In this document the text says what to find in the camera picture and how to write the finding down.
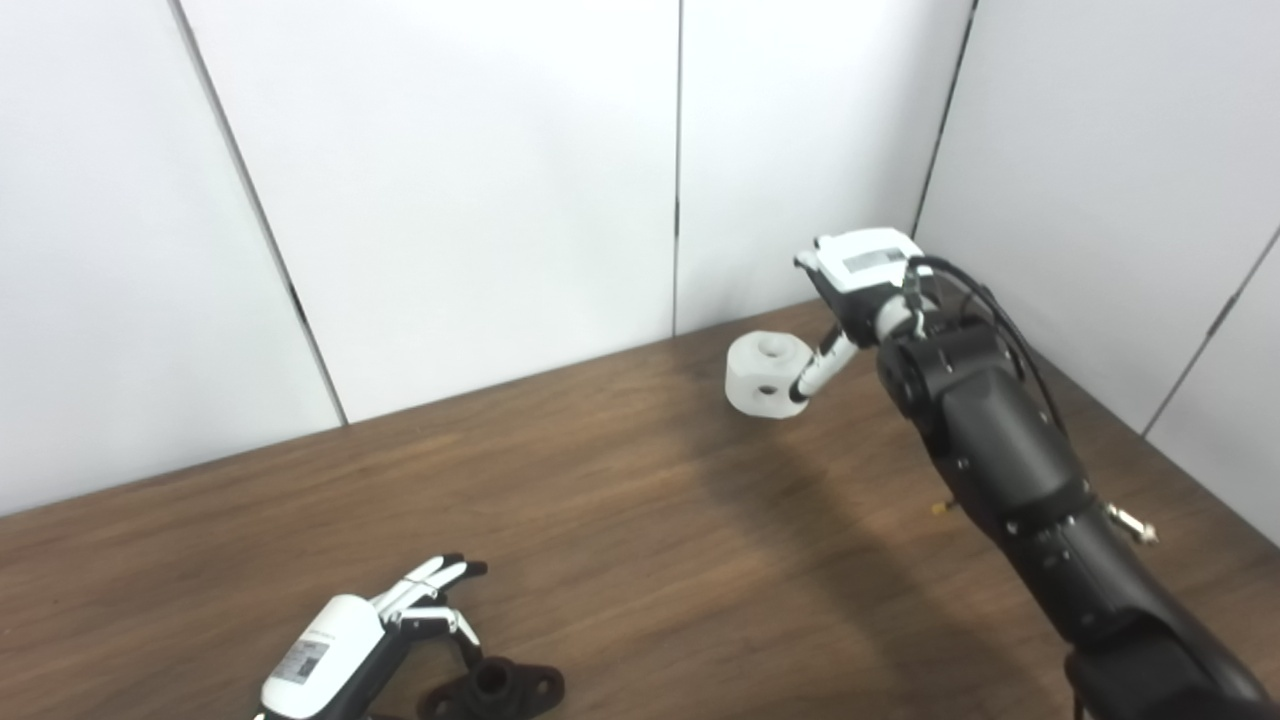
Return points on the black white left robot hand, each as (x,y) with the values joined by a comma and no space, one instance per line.
(320,660)

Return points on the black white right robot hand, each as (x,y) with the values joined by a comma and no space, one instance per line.
(860,270)

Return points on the round white piece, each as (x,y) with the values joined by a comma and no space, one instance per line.
(760,385)

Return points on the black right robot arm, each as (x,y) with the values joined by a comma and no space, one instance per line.
(1010,450)

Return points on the black flanged holder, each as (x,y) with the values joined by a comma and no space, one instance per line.
(510,690)

